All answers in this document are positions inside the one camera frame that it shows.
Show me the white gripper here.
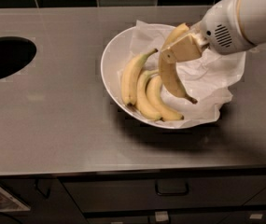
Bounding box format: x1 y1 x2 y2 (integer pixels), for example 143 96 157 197
161 0 255 63

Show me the yellow banana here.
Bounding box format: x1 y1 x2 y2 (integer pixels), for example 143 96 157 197
121 49 158 105
159 23 197 104
146 76 184 121
135 70 161 120

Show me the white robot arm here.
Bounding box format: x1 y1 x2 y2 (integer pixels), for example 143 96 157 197
161 0 266 63

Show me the white ceramic bowl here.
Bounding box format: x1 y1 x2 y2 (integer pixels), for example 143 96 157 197
100 23 220 130

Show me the crumpled white paper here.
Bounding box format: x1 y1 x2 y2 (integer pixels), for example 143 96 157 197
117 20 246 126

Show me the dark centre drawer front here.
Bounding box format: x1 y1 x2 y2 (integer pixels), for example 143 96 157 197
64 175 266 213

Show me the white label on lower drawer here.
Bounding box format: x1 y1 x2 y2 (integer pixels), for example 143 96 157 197
155 211 169 223

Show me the white label at right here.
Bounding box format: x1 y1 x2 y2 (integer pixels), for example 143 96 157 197
249 214 263 220

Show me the black round sink hole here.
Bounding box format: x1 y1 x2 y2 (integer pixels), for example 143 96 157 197
0 36 37 79

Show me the dark left cabinet door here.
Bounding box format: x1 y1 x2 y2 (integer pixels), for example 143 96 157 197
0 178 87 224

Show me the black centre drawer handle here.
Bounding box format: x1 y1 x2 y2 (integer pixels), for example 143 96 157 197
155 180 189 197

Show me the black left door handle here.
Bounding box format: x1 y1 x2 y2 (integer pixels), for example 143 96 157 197
35 179 51 199

